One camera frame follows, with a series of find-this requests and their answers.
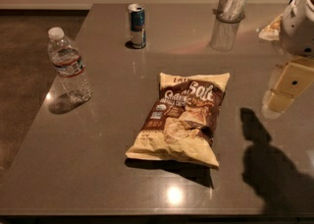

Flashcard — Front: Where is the small snack packet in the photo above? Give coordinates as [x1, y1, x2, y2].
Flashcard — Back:
[259, 15, 283, 41]

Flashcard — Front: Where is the clear plastic water bottle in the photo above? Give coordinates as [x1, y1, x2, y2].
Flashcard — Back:
[47, 28, 92, 104]

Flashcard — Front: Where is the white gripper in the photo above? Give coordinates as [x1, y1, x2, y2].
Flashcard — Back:
[265, 0, 314, 114]

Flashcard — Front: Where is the blue silver redbull can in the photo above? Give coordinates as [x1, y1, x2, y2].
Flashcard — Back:
[128, 3, 146, 49]

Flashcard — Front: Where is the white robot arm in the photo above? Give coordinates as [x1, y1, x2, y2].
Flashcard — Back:
[262, 0, 314, 118]

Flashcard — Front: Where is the yellow brown chips bag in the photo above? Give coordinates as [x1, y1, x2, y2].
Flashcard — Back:
[126, 73, 230, 169]

